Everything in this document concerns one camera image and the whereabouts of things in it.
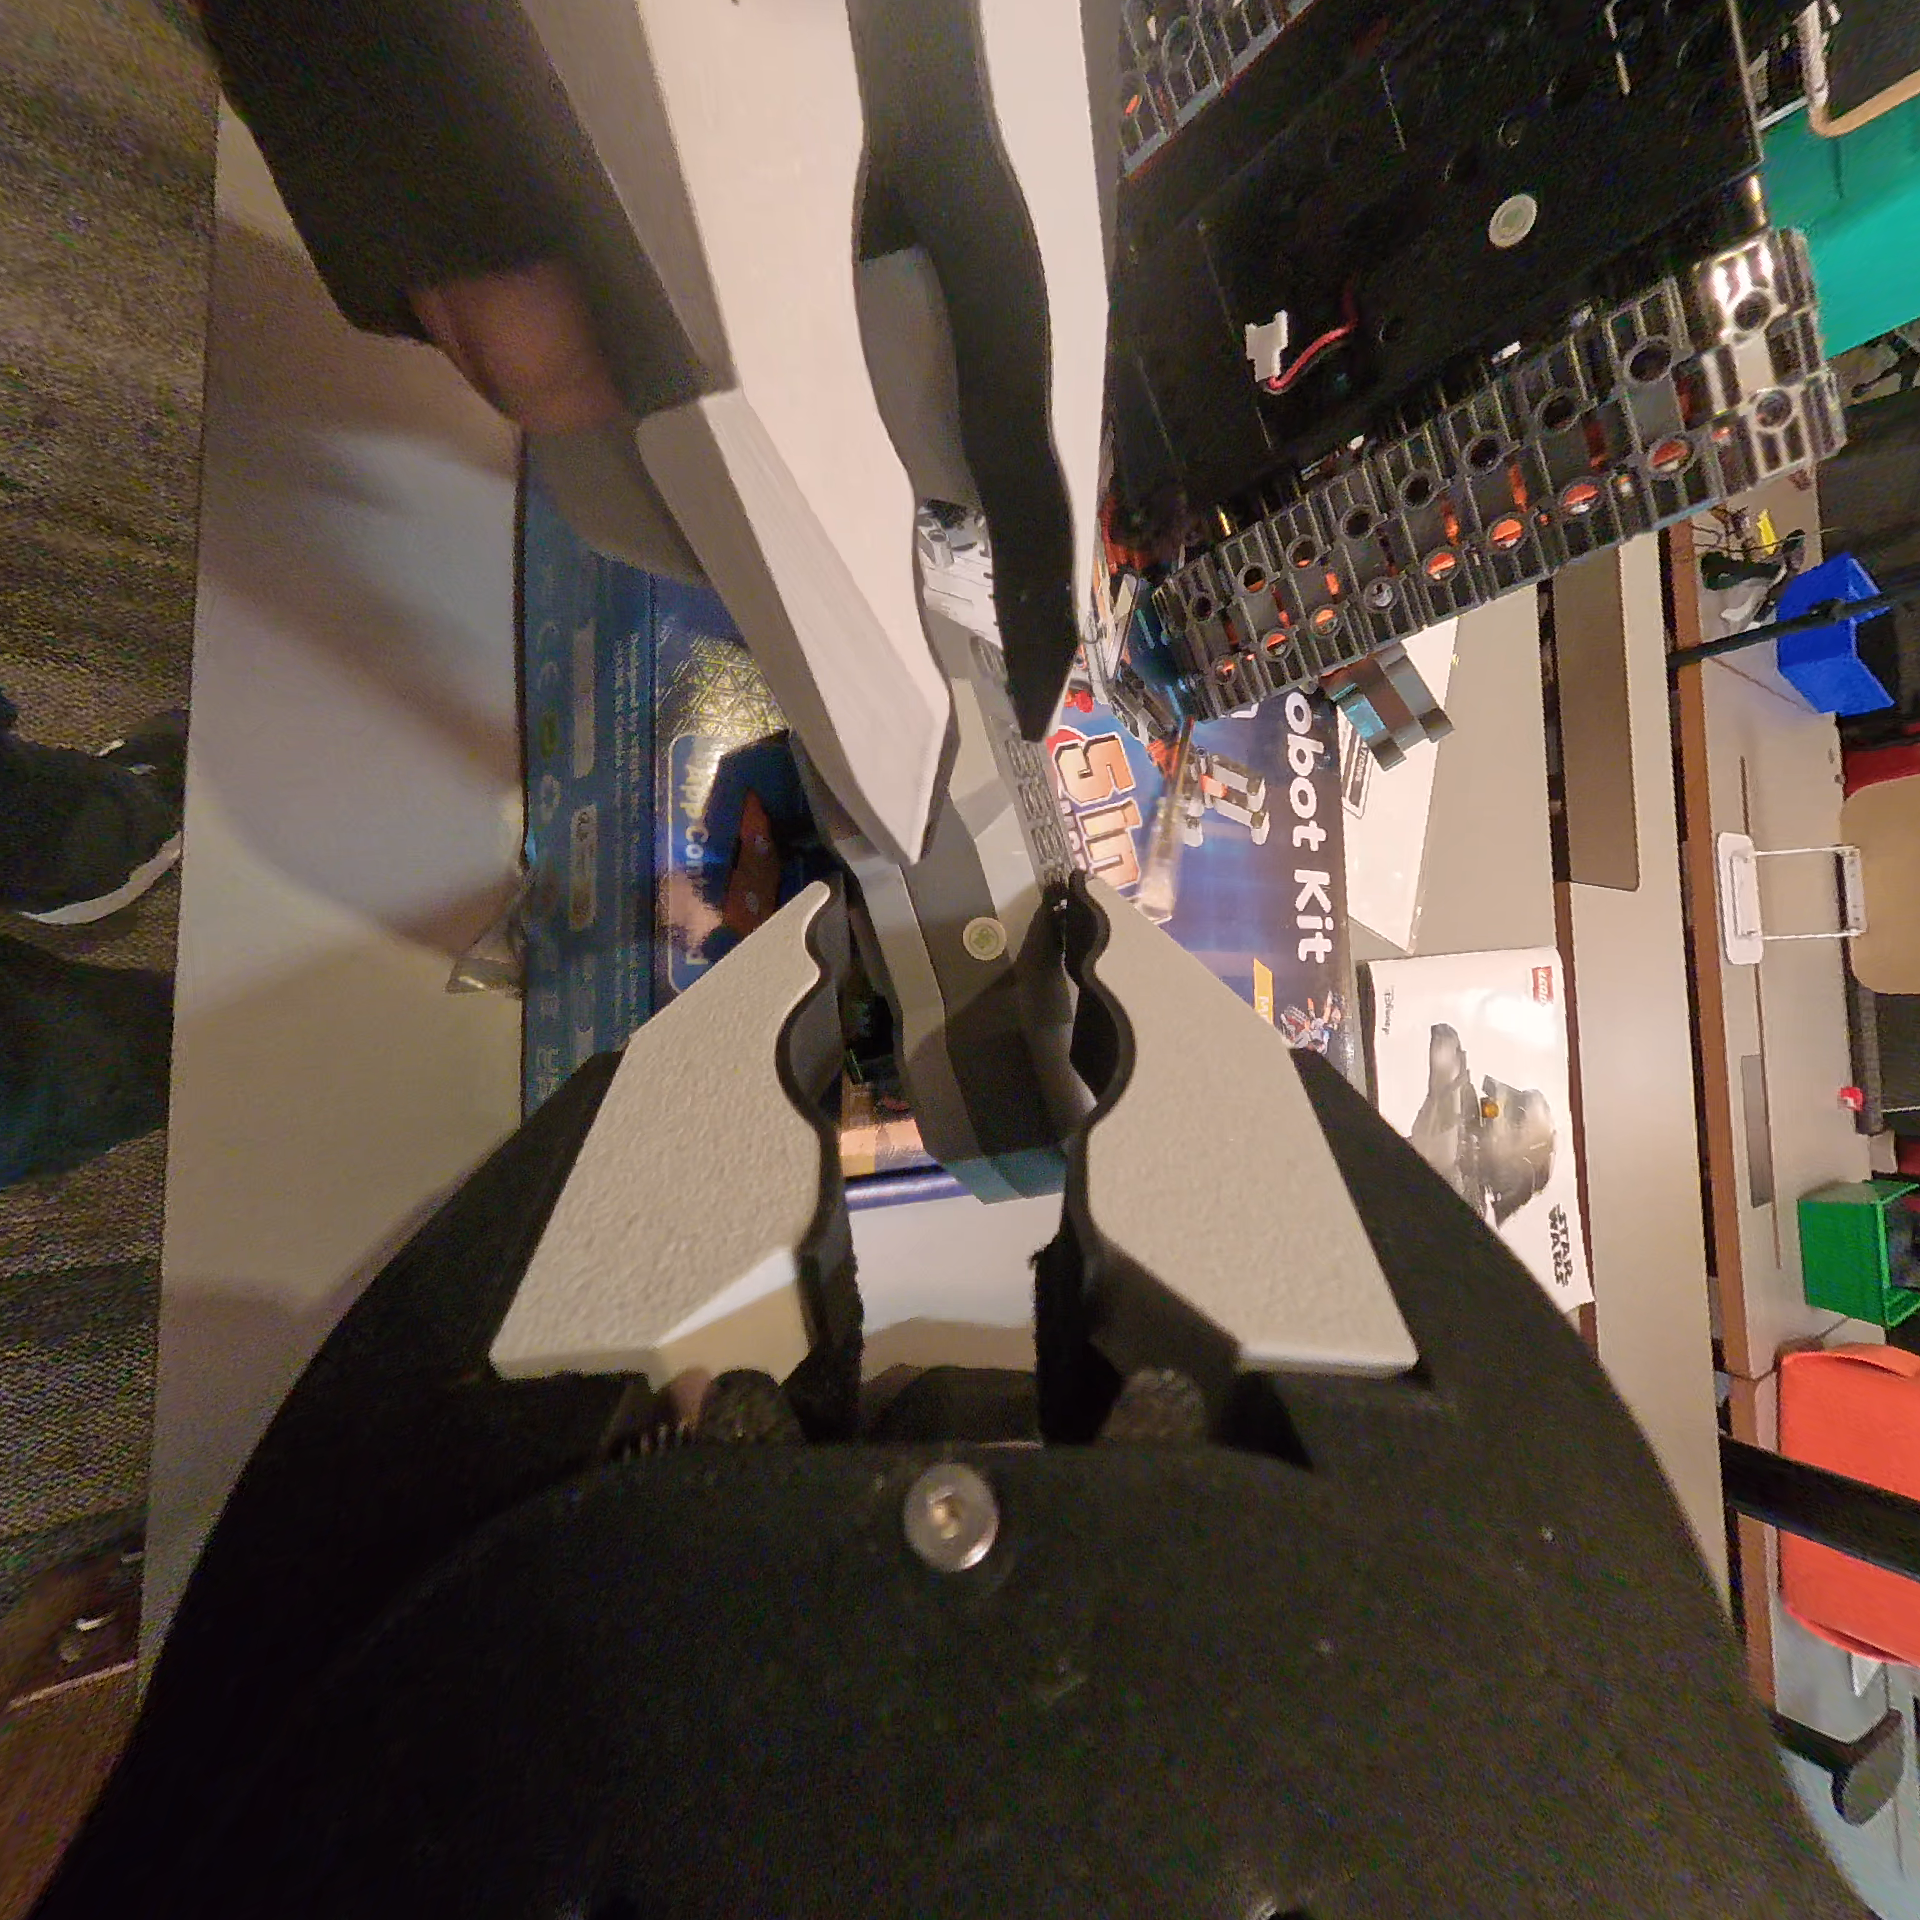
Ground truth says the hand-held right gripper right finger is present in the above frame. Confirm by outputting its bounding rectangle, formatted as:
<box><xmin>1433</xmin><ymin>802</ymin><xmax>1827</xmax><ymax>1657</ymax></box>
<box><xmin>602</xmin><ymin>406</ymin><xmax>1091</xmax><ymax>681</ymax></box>
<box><xmin>1028</xmin><ymin>870</ymin><xmax>1423</xmax><ymax>1404</ymax></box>

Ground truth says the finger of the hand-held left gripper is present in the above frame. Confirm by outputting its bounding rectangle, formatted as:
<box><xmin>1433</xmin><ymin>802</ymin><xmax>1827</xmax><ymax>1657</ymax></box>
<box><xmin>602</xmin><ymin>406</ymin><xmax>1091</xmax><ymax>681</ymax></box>
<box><xmin>852</xmin><ymin>0</ymin><xmax>1121</xmax><ymax>740</ymax></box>
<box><xmin>527</xmin><ymin>0</ymin><xmax>962</xmax><ymax>866</ymax></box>

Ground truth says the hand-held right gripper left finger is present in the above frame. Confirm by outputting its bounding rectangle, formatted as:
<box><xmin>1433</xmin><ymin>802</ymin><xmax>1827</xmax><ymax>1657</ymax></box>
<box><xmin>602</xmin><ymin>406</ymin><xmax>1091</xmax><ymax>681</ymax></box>
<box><xmin>487</xmin><ymin>878</ymin><xmax>859</xmax><ymax>1397</ymax></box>

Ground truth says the black orange tracked toy robot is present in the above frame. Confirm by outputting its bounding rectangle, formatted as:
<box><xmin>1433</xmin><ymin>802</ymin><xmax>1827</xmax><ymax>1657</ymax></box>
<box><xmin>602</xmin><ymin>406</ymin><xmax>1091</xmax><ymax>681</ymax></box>
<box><xmin>1102</xmin><ymin>0</ymin><xmax>1849</xmax><ymax>774</ymax></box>

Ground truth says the person's left hand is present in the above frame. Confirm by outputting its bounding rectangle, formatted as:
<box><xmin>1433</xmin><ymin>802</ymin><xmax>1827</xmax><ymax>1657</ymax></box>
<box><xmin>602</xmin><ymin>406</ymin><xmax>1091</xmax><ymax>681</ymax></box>
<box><xmin>408</xmin><ymin>263</ymin><xmax>646</xmax><ymax>443</ymax></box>

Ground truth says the white instruction booklet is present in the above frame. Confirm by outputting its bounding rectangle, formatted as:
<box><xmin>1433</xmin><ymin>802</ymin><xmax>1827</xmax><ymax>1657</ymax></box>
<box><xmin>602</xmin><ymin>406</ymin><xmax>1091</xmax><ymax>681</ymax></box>
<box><xmin>1359</xmin><ymin>949</ymin><xmax>1600</xmax><ymax>1315</ymax></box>

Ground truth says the blue robot kit box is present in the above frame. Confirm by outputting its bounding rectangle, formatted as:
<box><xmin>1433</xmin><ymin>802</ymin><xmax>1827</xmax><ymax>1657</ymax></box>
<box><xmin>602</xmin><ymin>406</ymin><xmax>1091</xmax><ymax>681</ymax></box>
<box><xmin>518</xmin><ymin>451</ymin><xmax>1375</xmax><ymax>1202</ymax></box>

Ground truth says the white document stand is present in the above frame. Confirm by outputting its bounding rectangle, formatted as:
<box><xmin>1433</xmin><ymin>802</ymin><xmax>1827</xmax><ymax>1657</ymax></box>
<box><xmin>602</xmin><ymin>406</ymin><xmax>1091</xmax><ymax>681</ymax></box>
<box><xmin>1715</xmin><ymin>827</ymin><xmax>1865</xmax><ymax>964</ymax></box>

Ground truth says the green plastic bin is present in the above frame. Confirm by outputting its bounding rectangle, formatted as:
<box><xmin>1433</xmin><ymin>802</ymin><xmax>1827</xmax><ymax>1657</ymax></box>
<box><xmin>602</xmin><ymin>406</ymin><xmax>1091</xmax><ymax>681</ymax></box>
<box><xmin>1796</xmin><ymin>1178</ymin><xmax>1920</xmax><ymax>1329</ymax></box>

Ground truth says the black stand pole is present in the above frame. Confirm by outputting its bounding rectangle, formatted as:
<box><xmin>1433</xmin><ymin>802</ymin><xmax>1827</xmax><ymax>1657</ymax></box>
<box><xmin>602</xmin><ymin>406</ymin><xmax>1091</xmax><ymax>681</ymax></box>
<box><xmin>1718</xmin><ymin>1431</ymin><xmax>1920</xmax><ymax>1577</ymax></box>

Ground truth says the person's black shoe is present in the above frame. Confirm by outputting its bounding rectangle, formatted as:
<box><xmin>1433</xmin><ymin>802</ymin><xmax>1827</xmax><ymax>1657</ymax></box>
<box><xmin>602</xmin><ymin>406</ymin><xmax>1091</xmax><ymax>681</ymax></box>
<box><xmin>0</xmin><ymin>705</ymin><xmax>191</xmax><ymax>924</ymax></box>

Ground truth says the beige board panel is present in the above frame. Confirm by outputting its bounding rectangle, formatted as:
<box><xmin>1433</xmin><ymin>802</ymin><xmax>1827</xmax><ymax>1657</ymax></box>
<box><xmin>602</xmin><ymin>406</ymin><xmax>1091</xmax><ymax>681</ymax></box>
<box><xmin>1839</xmin><ymin>779</ymin><xmax>1920</xmax><ymax>991</ymax></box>

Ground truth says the green fabric bag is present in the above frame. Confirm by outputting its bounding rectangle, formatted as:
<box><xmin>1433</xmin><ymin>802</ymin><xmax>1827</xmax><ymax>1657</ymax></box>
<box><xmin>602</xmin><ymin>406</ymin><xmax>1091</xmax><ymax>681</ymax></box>
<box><xmin>1759</xmin><ymin>90</ymin><xmax>1920</xmax><ymax>354</ymax></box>

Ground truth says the blue plastic bin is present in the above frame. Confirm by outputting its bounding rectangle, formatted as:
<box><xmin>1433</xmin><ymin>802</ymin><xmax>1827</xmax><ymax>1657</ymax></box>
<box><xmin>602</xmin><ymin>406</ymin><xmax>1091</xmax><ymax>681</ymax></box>
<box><xmin>1776</xmin><ymin>555</ymin><xmax>1895</xmax><ymax>713</ymax></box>

